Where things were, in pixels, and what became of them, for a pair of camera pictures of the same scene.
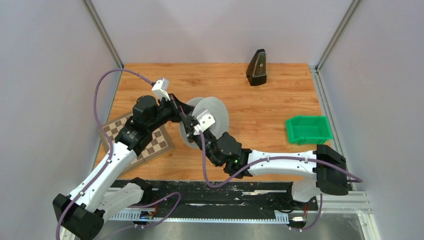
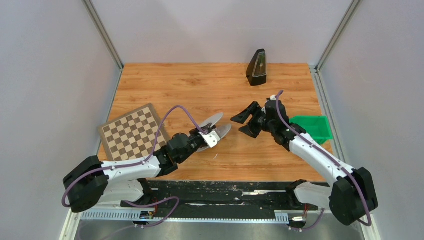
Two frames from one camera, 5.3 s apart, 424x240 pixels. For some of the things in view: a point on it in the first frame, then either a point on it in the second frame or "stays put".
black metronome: (256, 69) stays put
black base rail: (244, 196) stays put
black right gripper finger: (189, 125) → (250, 131)
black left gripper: (177, 107) → (196, 131)
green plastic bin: (302, 130) stays put
